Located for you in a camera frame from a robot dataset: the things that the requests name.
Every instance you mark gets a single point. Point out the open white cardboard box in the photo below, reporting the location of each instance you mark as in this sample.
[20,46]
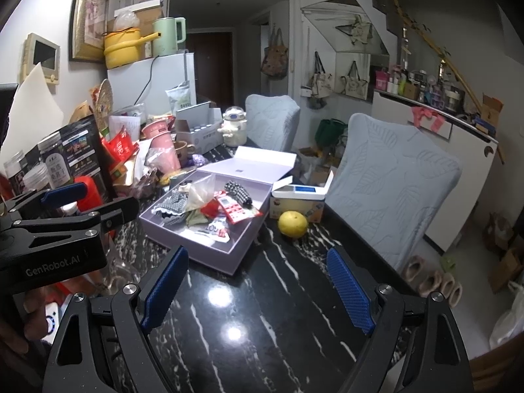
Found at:
[200,129]

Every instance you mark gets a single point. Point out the lavender box lid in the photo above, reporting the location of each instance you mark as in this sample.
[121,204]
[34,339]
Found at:
[262,163]

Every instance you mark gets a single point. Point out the green and white pouch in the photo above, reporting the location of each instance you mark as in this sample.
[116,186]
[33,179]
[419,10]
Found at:
[180,94]

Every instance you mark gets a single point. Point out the white paper sheet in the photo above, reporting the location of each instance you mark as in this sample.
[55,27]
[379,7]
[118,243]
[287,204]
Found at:
[32,102]

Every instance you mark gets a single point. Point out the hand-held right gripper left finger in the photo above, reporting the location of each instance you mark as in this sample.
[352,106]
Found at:
[163,290]

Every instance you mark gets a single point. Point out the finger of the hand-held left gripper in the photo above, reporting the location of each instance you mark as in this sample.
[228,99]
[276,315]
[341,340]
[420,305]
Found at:
[110,213]
[65,192]

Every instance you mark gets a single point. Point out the pink cloth bow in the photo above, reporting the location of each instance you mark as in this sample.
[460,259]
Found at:
[428,118]

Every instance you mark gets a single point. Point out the white refrigerator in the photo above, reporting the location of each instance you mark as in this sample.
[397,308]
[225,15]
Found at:
[163,77]

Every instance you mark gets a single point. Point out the open brown cardboard box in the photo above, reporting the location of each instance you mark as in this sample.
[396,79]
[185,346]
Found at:
[491,110]

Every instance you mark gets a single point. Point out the red snack packet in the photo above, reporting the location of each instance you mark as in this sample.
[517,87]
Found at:
[208,208]

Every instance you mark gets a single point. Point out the gold framed picture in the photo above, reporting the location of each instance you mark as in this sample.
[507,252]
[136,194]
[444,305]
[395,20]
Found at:
[88,18]

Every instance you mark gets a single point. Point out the large pale blue covered chair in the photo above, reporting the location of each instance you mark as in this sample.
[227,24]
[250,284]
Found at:
[393,196]

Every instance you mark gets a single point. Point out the pink jug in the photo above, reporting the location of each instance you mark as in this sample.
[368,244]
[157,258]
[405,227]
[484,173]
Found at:
[161,143]

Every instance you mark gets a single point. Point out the pale green sachet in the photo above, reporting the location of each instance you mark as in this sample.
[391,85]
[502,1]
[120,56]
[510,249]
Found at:
[195,217]

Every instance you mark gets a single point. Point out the yellow citrus fruit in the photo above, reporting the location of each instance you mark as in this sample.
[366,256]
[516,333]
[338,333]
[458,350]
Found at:
[292,224]

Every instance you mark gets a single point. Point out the person's left hand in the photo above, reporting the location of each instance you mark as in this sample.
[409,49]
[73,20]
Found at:
[28,315]

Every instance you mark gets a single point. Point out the red plastic container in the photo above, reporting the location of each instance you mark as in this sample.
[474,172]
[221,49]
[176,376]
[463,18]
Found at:
[88,190]

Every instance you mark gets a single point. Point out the brown mug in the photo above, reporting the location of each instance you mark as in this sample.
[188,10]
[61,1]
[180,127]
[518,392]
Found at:
[182,149]

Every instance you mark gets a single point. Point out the clear bag of white powder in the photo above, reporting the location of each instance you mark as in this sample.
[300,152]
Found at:
[200,192]

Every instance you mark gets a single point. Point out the black printed pouch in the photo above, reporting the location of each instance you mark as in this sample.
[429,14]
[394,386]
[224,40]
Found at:
[69,155]

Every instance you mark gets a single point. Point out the pale green electric kettle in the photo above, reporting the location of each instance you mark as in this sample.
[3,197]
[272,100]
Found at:
[168,37]

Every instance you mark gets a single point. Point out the red and white packet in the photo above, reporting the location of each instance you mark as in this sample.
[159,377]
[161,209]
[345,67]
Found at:
[231,211]

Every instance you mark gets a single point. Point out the red snack bag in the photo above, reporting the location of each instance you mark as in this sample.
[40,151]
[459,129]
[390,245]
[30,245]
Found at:
[120,145]

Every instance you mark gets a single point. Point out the yellow pot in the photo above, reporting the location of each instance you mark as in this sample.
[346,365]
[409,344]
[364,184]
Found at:
[120,47]

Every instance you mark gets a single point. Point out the white robot figurine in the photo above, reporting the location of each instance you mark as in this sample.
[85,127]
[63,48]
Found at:
[234,127]

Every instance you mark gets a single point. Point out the woven round tray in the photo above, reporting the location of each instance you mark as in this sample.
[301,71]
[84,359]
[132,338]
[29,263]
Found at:
[104,98]

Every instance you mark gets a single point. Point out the brown wooden chair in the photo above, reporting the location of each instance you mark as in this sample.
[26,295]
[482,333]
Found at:
[491,364]

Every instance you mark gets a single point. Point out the cardboard boxes on floor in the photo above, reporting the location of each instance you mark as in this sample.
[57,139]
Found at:
[507,266]

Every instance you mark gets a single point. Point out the white plastic bag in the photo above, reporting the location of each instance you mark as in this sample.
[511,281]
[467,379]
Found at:
[507,327]

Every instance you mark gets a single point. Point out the purple and white packet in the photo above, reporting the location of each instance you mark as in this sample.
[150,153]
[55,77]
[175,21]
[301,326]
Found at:
[215,229]

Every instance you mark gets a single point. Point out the bamboo pole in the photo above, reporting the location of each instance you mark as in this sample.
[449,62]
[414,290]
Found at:
[442,57]

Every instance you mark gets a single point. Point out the small pale blue covered chair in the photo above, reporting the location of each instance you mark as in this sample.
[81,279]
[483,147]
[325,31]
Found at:
[270,120]

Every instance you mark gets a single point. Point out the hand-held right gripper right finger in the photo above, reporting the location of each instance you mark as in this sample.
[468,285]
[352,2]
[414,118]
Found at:
[350,290]

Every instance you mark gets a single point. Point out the wall intercom panel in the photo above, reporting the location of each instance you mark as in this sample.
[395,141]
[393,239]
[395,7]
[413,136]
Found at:
[43,57]

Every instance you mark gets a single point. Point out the white counter cabinet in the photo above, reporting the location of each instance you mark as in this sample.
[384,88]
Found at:
[462,172]

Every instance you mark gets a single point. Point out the green slipper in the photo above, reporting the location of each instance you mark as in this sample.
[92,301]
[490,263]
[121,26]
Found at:
[448,262]

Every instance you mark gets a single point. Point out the dark green bag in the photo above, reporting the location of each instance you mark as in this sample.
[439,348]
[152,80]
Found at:
[331,131]

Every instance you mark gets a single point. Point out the cloth wall hanging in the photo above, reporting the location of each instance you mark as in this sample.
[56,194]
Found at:
[356,30]

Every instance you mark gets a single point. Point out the black white gingham scrunchie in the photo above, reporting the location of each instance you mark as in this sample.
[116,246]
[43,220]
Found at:
[237,190]

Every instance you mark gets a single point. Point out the row of bottles and jars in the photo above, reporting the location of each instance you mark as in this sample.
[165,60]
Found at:
[421,86]

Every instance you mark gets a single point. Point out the brown patterned tote bag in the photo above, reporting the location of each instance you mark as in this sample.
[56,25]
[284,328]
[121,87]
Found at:
[276,57]

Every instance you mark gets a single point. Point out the lavender gift box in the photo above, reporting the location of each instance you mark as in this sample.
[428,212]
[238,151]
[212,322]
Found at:
[229,249]

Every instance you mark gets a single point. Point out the fluffy beige slipper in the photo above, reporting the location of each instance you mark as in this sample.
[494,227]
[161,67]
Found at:
[430,282]
[455,293]
[413,268]
[447,282]

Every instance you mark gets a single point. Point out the beige tote bag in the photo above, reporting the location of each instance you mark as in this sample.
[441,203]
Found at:
[354,80]
[321,80]

